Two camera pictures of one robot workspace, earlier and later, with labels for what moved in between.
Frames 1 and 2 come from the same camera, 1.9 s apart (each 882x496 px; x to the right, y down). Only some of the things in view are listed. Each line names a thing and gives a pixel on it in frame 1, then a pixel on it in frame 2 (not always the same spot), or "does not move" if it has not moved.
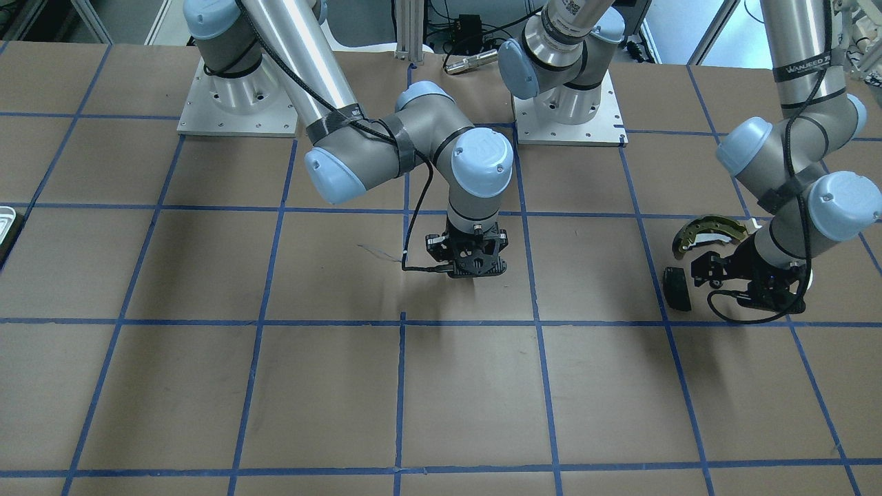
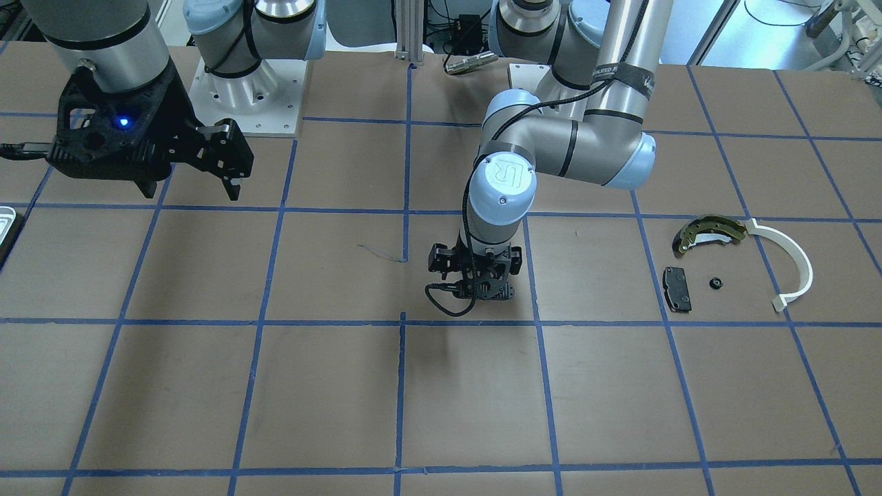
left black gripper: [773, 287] -> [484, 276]
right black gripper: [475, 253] -> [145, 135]
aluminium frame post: [410, 23] does not move
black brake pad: [677, 288] does not move
